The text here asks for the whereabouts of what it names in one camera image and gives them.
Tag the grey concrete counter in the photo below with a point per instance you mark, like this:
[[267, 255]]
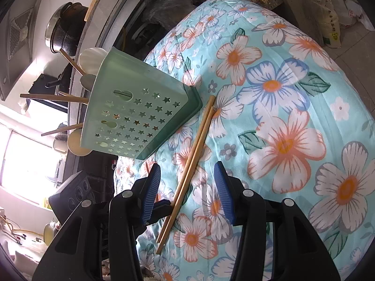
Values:
[[114, 14]]

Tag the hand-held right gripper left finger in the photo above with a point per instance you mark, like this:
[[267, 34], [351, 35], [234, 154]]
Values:
[[152, 193]]

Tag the clear plastic bag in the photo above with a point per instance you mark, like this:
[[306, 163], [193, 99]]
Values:
[[167, 0]]

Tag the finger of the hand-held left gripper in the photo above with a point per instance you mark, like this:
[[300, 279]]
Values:
[[162, 205]]

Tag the green star-holed utensil holder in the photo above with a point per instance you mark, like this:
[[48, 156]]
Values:
[[140, 114]]

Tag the grey range hood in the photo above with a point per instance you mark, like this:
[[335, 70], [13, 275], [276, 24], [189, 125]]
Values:
[[17, 41]]

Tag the white rice bag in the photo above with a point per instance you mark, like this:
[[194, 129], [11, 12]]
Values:
[[331, 26]]

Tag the bright window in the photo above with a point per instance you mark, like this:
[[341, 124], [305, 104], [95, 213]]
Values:
[[26, 164]]

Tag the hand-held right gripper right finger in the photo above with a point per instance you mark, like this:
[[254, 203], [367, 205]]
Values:
[[224, 193]]

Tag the floral blue blanket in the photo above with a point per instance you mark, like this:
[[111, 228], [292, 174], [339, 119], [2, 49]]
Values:
[[278, 93]]

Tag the white scalloped spoon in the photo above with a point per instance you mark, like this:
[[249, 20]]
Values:
[[89, 60]]

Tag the bamboo chopstick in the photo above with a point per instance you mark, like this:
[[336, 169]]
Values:
[[200, 128], [52, 97], [205, 130], [70, 60], [61, 130]]

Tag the metal spoon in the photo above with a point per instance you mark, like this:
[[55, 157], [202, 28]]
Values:
[[87, 82]]

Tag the black cooking pot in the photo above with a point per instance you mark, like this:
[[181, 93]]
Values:
[[66, 32]]

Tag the pale yellow cup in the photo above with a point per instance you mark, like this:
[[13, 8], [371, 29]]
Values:
[[49, 233]]

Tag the white printed plastic bag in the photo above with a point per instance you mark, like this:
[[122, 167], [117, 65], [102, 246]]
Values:
[[351, 8]]

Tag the round plastic spoon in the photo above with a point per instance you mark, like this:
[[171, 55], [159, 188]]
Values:
[[75, 142]]

